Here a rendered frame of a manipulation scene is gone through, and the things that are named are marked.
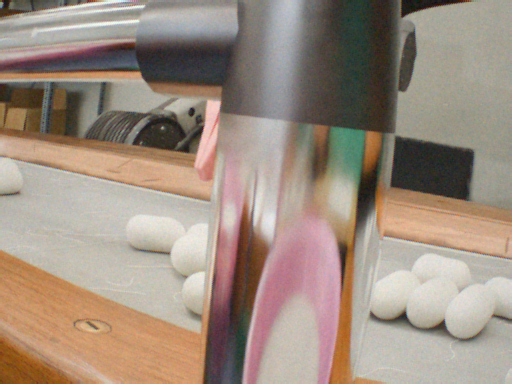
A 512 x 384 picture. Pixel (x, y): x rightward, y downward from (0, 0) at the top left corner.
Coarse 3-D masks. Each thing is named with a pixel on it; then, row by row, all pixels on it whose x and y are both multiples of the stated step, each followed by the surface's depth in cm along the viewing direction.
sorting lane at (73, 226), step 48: (48, 192) 51; (96, 192) 54; (144, 192) 57; (0, 240) 33; (48, 240) 35; (96, 240) 37; (384, 240) 46; (96, 288) 28; (144, 288) 29; (384, 336) 26; (432, 336) 26; (480, 336) 26
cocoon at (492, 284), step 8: (496, 280) 28; (504, 280) 28; (496, 288) 28; (504, 288) 28; (496, 296) 28; (504, 296) 28; (496, 304) 28; (504, 304) 27; (496, 312) 28; (504, 312) 28
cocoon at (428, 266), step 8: (424, 256) 33; (432, 256) 32; (440, 256) 32; (416, 264) 33; (424, 264) 32; (432, 264) 32; (440, 264) 32; (448, 264) 31; (456, 264) 31; (464, 264) 31; (416, 272) 32; (424, 272) 32; (432, 272) 32; (440, 272) 31; (448, 272) 31; (456, 272) 31; (464, 272) 31; (424, 280) 32; (456, 280) 31; (464, 280) 31; (464, 288) 31
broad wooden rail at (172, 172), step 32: (0, 128) 85; (32, 160) 67; (64, 160) 65; (96, 160) 63; (128, 160) 61; (160, 160) 60; (192, 160) 62; (192, 192) 56; (416, 192) 56; (416, 224) 47; (448, 224) 46; (480, 224) 45
